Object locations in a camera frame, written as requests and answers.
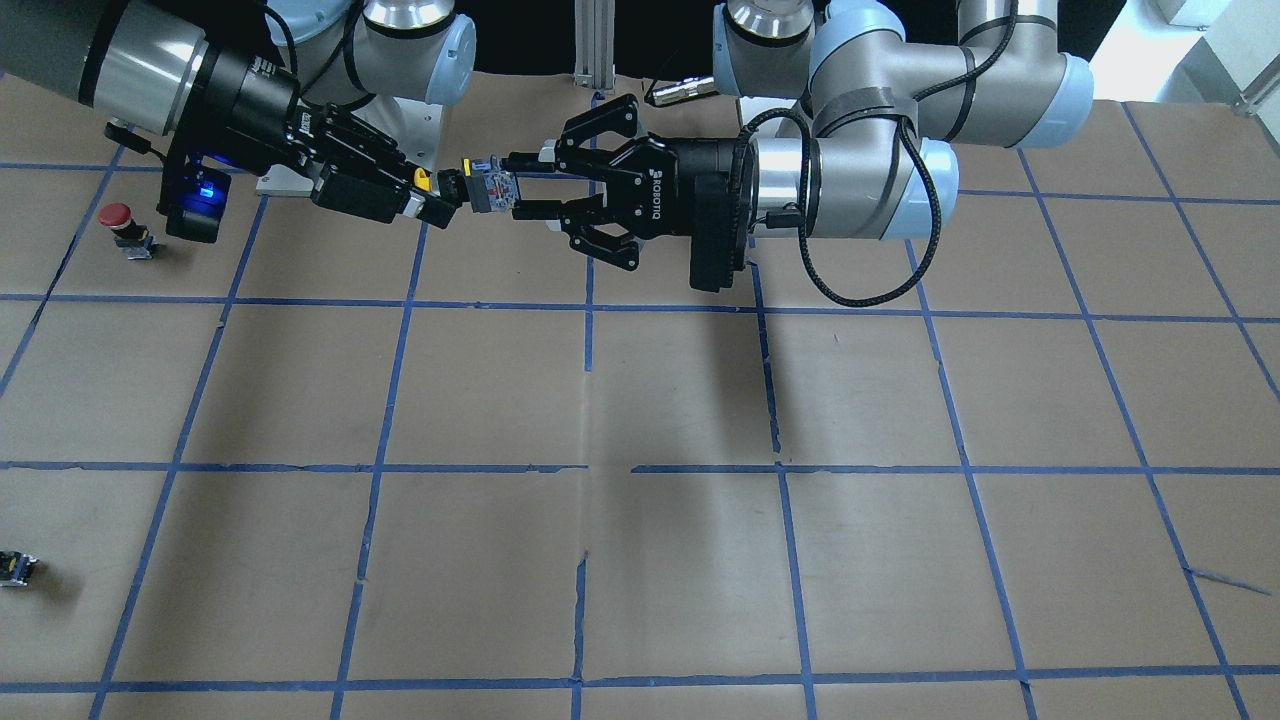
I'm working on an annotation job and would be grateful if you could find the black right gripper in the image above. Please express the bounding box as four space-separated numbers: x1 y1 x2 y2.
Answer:
189 47 470 229

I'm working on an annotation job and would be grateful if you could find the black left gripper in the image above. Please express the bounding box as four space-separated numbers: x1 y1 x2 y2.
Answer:
506 94 751 272

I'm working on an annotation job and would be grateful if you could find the yellow push button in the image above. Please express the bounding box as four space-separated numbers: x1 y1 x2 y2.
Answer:
462 155 520 214

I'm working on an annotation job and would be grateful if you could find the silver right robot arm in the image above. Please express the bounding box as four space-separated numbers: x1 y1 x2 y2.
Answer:
3 1 476 243

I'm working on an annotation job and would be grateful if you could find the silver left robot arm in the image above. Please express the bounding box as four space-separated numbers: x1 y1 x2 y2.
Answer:
512 1 1094 292

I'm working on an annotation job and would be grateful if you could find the red push button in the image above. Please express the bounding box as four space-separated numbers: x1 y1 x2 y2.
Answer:
97 202 157 261

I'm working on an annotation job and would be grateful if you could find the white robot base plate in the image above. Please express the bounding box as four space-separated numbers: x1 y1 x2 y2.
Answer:
255 95 445 196

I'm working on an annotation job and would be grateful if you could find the aluminium frame post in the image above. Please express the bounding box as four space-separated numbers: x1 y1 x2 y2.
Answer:
573 0 616 94

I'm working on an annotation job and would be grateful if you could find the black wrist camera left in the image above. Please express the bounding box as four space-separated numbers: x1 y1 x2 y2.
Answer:
689 173 753 292

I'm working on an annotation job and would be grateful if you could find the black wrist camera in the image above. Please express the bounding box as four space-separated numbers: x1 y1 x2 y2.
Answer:
157 152 232 243
689 173 753 292

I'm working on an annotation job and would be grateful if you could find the black braided cable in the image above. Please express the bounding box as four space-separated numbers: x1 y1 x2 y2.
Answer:
740 0 1021 307

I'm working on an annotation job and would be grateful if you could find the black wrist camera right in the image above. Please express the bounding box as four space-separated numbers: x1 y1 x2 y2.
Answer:
157 152 232 243

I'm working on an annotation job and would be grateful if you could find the small black switch block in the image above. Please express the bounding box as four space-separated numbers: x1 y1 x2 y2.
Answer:
0 550 40 588

